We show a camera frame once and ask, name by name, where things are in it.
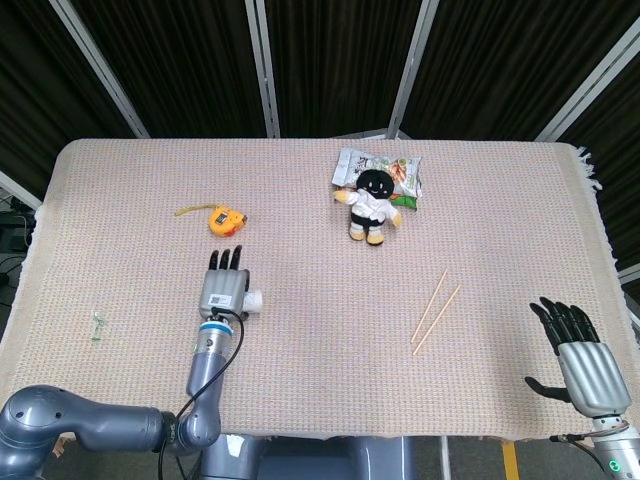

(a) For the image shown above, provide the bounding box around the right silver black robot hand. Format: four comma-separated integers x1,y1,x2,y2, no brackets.
524,296,633,419

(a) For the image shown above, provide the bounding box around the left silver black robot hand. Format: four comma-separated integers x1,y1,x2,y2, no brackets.
199,243,251,322

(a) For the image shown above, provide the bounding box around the white printed paper cup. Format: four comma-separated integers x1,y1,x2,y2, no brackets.
243,288,265,316

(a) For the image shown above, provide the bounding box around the orange tape measure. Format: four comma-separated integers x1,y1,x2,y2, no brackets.
174,201,250,237

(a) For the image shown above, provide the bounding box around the beige woven tablecloth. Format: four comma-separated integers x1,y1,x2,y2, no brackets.
0,137,640,444

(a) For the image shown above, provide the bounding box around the black plush doll white robe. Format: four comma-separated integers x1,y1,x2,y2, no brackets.
333,168,404,247

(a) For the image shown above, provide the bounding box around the grey robot torso base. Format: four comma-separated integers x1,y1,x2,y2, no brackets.
199,433,417,480

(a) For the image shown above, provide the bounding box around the silver snack bag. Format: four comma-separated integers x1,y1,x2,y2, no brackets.
332,147,424,201

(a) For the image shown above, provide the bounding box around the dark pleated curtain panel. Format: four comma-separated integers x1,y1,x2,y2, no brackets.
401,0,640,142
69,0,267,139
0,0,142,202
264,0,422,138

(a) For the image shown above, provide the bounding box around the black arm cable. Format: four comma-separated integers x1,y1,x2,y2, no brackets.
156,305,246,480

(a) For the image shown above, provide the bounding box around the black cable bundle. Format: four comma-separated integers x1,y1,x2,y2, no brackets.
0,197,37,264

